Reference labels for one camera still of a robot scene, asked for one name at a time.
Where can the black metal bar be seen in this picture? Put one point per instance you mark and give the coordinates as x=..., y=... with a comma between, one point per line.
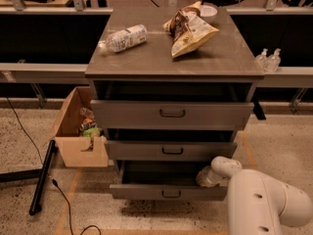
x=43, y=173

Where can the left clear sanitizer bottle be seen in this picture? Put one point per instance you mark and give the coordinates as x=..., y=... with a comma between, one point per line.
x=261, y=59

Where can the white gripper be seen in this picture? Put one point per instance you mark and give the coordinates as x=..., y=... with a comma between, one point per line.
x=206, y=178

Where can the grey middle drawer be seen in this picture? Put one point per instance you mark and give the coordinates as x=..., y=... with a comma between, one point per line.
x=168, y=151

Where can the yellow brown chip bag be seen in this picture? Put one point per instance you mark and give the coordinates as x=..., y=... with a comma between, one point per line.
x=189, y=30

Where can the grey three-drawer cabinet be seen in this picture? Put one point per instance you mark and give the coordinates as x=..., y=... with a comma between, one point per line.
x=223, y=70

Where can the grey drawer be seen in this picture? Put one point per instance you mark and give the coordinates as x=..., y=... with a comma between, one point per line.
x=171, y=115
x=168, y=151
x=163, y=181

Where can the green snack package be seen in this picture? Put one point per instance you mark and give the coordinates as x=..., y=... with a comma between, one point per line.
x=91, y=132

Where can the cardboard box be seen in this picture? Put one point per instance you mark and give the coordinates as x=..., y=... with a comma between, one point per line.
x=76, y=150

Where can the grey top drawer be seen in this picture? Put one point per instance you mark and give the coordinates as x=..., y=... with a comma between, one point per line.
x=171, y=115

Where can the crumpled snack wrappers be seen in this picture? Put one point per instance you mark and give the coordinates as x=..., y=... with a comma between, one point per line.
x=88, y=119

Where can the clear plastic water bottle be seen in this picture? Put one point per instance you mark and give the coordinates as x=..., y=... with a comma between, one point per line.
x=124, y=39

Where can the white bowl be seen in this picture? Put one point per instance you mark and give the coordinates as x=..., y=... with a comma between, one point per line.
x=208, y=13

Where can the grey bottom drawer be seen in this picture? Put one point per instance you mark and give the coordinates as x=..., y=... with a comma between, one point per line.
x=163, y=181

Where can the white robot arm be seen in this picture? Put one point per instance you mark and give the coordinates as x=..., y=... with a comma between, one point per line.
x=258, y=204

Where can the grey metal rail shelf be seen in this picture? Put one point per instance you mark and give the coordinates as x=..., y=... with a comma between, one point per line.
x=286, y=77

